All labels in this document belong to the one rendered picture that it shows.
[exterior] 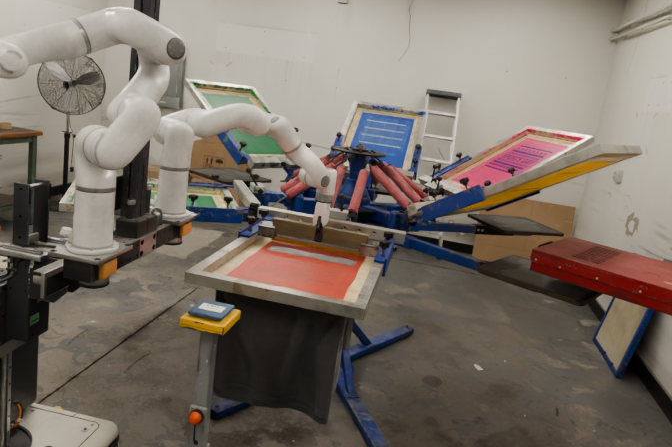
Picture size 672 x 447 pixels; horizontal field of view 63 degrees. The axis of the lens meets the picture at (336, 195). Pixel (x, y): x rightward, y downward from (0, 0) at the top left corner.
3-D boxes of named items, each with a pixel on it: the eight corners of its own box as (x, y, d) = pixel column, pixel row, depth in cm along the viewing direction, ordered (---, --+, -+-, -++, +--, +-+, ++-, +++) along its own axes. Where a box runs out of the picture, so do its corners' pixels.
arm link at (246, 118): (268, 94, 190) (241, 90, 204) (168, 128, 170) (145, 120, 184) (276, 134, 196) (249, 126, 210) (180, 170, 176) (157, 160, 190)
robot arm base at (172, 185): (135, 213, 180) (138, 166, 177) (154, 206, 192) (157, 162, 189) (179, 221, 178) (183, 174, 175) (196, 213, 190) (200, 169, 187)
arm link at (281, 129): (245, 124, 190) (224, 118, 201) (276, 168, 202) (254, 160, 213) (277, 94, 195) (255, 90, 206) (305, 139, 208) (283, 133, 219)
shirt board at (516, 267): (608, 302, 243) (612, 284, 241) (578, 322, 212) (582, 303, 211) (371, 224, 327) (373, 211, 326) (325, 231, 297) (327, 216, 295)
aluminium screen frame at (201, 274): (363, 320, 166) (365, 309, 165) (183, 283, 176) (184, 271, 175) (390, 253, 242) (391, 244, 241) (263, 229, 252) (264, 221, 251)
